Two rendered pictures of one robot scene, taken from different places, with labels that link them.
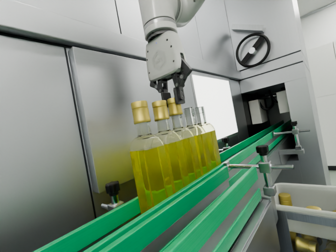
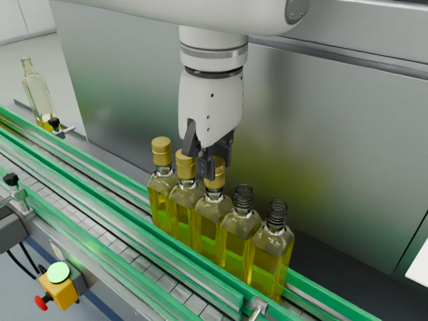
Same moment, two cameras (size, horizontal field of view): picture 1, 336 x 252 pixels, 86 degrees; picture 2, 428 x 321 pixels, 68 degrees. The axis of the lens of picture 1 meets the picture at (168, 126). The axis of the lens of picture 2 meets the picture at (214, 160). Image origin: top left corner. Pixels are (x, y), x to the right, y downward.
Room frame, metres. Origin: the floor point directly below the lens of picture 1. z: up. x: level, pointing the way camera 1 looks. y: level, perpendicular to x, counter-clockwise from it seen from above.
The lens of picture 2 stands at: (0.43, -0.42, 1.64)
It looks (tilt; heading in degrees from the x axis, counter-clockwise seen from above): 37 degrees down; 85
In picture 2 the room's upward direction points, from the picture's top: straight up
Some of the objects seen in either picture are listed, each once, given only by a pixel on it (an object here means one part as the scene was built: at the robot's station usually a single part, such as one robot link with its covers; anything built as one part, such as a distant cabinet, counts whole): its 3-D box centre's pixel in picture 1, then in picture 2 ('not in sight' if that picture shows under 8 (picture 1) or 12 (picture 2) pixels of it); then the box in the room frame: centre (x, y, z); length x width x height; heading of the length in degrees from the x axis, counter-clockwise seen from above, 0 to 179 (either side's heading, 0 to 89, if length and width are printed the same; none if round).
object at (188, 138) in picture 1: (185, 168); (214, 237); (0.46, -0.03, 1.16); 0.06 x 0.06 x 0.21; 49
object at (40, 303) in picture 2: not in sight; (44, 300); (0.08, -0.01, 0.96); 0.04 x 0.03 x 0.04; 138
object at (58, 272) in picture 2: not in sight; (57, 271); (0.11, 0.03, 1.01); 0.04 x 0.04 x 0.03
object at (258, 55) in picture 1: (252, 51); not in sight; (1.18, -0.64, 1.66); 0.21 x 0.05 x 0.21; 48
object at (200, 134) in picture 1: (198, 162); (239, 253); (0.50, -0.06, 1.16); 0.06 x 0.06 x 0.21; 48
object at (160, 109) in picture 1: (160, 110); (186, 164); (0.41, 0.01, 1.31); 0.04 x 0.04 x 0.04
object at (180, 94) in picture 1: (182, 89); (200, 164); (0.44, -0.05, 1.35); 0.03 x 0.03 x 0.07; 49
